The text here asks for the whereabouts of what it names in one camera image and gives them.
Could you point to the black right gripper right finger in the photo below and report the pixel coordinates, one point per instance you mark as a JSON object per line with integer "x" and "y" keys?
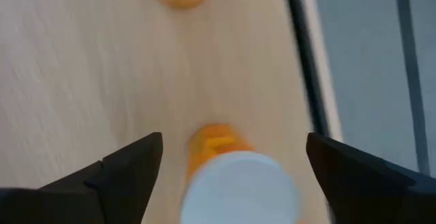
{"x": 357, "y": 190}

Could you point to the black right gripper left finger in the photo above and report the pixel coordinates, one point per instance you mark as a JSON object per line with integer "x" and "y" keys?
{"x": 112, "y": 190}

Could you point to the wooden shelf black metal frame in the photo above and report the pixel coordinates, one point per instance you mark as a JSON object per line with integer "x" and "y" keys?
{"x": 102, "y": 64}

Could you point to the black metal table frame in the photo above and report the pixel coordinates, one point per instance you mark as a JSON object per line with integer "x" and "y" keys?
{"x": 303, "y": 47}

